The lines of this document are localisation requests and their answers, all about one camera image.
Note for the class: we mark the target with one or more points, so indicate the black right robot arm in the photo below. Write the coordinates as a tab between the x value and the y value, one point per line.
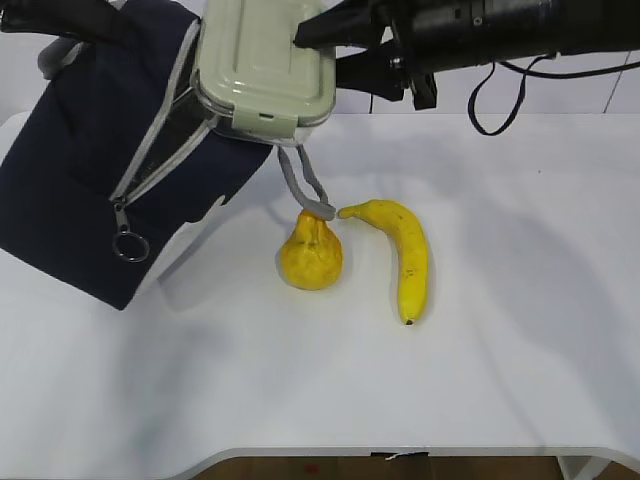
522	29

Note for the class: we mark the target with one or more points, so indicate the green lidded glass container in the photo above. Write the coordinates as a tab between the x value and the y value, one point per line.
253	80

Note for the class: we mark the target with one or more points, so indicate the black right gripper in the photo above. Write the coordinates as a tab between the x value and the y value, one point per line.
433	36

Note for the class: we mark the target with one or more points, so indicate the white table leg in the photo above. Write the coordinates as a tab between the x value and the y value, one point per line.
582	467

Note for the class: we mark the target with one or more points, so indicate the yellow banana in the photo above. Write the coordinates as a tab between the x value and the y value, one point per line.
403	227

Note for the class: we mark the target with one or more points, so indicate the yellow pear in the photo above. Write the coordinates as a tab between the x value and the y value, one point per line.
312	257

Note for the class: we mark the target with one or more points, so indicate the navy blue lunch bag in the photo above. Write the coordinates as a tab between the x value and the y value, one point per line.
118	166

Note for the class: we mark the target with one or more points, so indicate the black tape on table edge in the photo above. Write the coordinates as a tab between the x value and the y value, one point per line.
390	456

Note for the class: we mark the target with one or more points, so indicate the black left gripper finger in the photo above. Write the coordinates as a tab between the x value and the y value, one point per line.
85	20

